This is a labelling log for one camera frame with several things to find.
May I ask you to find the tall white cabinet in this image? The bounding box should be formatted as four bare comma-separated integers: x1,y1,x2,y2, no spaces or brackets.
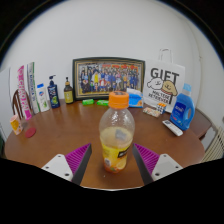
0,66,18,133

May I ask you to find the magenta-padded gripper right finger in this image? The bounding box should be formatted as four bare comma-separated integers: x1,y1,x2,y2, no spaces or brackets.
131,143,184,186

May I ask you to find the framed group photo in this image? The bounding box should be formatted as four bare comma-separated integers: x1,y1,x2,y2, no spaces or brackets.
72,56,146,102

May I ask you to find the brown bottle with yellow label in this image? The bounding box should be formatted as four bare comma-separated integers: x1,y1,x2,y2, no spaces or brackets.
63,76,74,105

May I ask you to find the white radiator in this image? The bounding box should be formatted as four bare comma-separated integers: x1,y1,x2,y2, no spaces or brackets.
201,124,224,164

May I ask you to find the orange-capped juice bottle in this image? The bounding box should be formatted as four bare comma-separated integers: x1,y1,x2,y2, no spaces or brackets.
98,90,136,174

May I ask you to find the white remote control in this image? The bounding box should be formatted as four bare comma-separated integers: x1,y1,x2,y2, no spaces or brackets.
161,119,184,137

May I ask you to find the small tan snack packet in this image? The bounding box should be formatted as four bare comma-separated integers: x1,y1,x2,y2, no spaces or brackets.
142,106,162,119

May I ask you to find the white and blue shuttlecock tube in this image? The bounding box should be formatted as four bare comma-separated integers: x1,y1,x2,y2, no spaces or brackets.
26,61,42,115

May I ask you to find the dark blue pump bottle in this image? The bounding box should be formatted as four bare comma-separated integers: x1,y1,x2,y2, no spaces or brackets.
46,74,61,109

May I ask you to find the small green packet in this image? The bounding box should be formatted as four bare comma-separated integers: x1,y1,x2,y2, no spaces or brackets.
96,99,110,107
81,98,95,106

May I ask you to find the orange and white battery pack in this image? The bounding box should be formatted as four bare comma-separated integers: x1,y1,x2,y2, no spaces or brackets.
156,101,168,115

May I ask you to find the blue detergent bottle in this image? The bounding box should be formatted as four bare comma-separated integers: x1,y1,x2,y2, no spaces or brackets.
169,83,196,132

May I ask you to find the pink and yellow mug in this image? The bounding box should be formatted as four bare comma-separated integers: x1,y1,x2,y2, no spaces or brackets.
9,114,24,136

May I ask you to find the white paper gift bag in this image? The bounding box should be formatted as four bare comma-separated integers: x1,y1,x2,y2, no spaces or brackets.
143,48,186,114

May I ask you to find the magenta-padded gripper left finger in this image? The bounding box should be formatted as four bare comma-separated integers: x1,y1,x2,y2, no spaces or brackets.
41,143,92,186

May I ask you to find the flat round red coaster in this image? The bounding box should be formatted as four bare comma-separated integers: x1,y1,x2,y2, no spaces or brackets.
24,126,37,139

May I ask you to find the white blue-capped lotion bottle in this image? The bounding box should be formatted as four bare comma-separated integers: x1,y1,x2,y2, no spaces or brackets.
35,83,51,113

